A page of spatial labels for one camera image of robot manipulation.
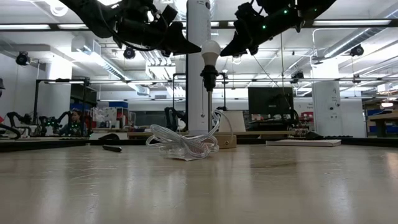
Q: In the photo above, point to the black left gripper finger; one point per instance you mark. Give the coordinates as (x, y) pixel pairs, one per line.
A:
(182, 43)

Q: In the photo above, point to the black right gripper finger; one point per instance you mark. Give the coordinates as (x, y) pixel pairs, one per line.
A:
(237, 45)

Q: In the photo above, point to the white light bulb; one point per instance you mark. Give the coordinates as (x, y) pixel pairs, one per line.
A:
(211, 49)

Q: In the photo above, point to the wooden lamp stand black socket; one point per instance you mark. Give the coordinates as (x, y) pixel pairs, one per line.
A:
(209, 77)

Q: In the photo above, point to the black background robot arm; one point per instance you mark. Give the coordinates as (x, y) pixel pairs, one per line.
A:
(15, 119)
(171, 119)
(51, 122)

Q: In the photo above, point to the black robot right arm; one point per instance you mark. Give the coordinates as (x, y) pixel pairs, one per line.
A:
(314, 7)

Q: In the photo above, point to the black monitor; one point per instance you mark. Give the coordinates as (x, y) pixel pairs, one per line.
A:
(270, 101)

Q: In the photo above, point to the white tapered container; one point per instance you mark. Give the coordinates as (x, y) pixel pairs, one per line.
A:
(237, 121)

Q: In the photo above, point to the long ceiling light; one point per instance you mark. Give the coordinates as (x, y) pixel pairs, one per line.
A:
(351, 22)
(25, 27)

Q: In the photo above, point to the person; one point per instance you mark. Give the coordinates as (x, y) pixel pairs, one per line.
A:
(74, 124)

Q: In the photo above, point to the black pen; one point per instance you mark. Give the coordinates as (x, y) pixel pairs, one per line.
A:
(112, 148)

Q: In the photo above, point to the wooden workbench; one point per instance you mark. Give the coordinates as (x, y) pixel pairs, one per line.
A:
(385, 116)

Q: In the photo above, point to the silver ventilation duct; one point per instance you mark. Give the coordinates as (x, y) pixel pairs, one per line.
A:
(109, 67)
(351, 42)

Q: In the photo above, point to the black workstation frame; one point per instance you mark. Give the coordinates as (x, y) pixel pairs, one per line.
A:
(36, 102)

